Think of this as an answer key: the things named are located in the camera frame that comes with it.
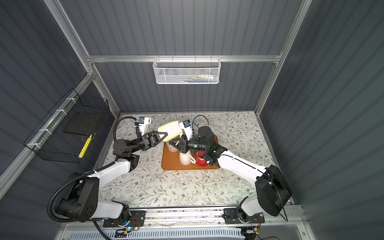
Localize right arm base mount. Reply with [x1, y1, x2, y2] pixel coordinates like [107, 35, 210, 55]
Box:
[222, 208, 265, 225]

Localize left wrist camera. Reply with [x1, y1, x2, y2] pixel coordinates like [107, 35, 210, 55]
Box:
[135, 117, 151, 137]

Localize black corrugated cable hose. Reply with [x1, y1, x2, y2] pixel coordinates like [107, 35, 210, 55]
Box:
[46, 115, 139, 240]

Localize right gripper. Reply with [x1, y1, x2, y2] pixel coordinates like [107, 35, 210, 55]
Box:
[169, 135, 208, 155]

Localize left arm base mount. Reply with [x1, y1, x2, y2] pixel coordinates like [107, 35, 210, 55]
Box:
[103, 211, 146, 228]

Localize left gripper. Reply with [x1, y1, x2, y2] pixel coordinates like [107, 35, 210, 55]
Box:
[130, 132, 168, 157]

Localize orange plastic tray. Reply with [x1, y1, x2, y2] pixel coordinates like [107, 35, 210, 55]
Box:
[162, 134, 219, 171]

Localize red mug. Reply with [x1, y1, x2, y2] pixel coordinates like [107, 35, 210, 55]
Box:
[196, 152, 209, 168]

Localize black wire wall basket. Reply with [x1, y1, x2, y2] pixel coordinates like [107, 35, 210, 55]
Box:
[24, 89, 110, 164]

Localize pens in white basket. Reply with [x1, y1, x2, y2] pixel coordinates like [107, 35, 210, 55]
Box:
[180, 74, 219, 83]

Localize yellow marker pen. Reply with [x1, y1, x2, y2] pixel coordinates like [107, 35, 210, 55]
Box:
[79, 135, 93, 159]

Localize white mug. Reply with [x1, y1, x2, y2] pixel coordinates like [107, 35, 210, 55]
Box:
[179, 151, 196, 166]

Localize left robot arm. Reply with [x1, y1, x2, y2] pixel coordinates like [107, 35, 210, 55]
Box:
[47, 131, 168, 224]

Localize white wire wall basket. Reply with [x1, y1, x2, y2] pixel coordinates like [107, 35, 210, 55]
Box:
[153, 60, 222, 85]

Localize pink ghost pattern mug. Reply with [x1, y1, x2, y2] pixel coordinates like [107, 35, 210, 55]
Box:
[166, 142, 179, 153]

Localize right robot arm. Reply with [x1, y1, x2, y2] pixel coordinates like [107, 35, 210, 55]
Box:
[170, 127, 293, 223]

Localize light green mug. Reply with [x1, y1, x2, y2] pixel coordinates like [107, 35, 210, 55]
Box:
[158, 121, 184, 142]

